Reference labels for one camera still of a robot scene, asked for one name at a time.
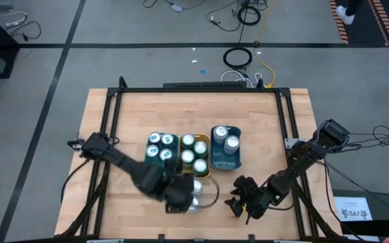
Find black ribbed panel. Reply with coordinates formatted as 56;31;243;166
163;81;249;90

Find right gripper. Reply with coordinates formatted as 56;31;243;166
224;175;273;219

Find dark blue plastic bin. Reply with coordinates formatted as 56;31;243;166
209;125;242;171

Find white paper sign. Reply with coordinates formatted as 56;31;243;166
334;196;373;222

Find coiled black cable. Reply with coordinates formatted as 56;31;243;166
236;5;261;26
222;46;253;71

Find silver mounting bracket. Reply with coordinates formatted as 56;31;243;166
284;137;302;149

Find yellow plastic bin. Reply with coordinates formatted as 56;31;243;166
179;133;212;179

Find teal plastic bin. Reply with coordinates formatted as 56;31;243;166
144;131;180;168

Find person's leg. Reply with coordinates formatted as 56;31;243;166
345;0;365;17

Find yellow cable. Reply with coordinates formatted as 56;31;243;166
253;0;277;89

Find white blue sparkling water can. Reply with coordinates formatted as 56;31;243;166
213;126;230;145
191;179;204;196
224;135;241;155
188;195;202;212

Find white adapter cable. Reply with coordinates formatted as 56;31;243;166
0;11;28;28

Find black aluminium table frame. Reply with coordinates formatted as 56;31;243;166
55;76;344;243

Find black floor mat orange stripes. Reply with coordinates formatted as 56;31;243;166
328;0;389;48

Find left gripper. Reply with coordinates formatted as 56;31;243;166
165;172;196;215

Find black cabinet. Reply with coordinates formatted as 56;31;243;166
331;188;389;238

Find person's foot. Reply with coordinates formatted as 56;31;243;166
335;5;356;26

